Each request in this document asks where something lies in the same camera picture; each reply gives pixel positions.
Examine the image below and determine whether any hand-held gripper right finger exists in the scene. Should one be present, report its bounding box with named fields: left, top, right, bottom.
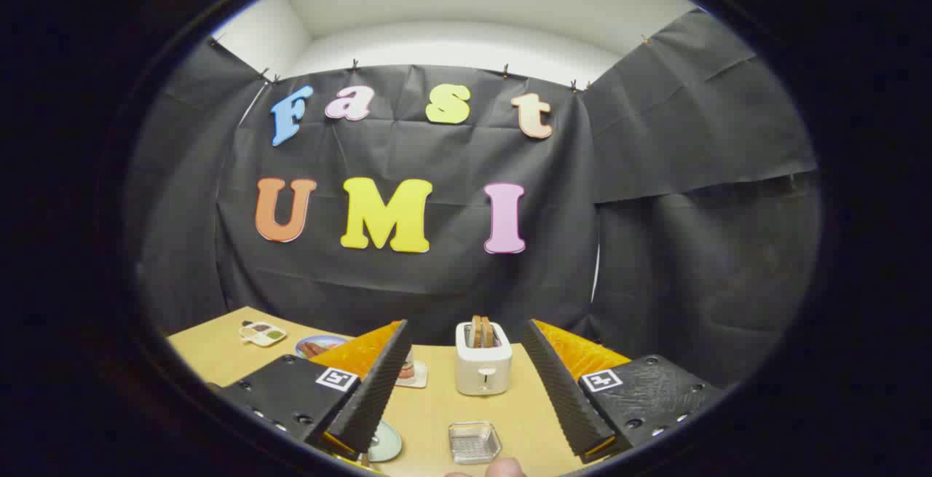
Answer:
left=521, top=318, right=729, bottom=463

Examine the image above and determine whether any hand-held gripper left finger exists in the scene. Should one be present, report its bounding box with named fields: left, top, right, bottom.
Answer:
left=211, top=319, right=412, bottom=463

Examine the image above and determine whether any mint green plate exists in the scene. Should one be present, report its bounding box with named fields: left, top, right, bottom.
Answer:
left=366, top=419, right=403, bottom=463

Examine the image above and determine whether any white square coaster tray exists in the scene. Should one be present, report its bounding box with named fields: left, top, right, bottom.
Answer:
left=393, top=360, right=429, bottom=389

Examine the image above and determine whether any blue patterned plate with food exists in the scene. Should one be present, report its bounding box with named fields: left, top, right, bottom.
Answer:
left=294, top=334, right=352, bottom=360

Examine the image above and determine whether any white toaster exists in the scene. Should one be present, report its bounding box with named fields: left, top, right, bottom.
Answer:
left=455, top=320, right=513, bottom=396

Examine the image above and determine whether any metal perforated basket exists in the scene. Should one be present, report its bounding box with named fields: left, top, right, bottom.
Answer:
left=447, top=421, right=502, bottom=465

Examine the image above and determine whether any small white compartment dish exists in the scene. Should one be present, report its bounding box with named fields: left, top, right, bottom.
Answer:
left=239, top=320, right=288, bottom=347

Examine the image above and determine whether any black backdrop cloth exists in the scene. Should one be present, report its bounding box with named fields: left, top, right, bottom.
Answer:
left=124, top=9, right=822, bottom=390

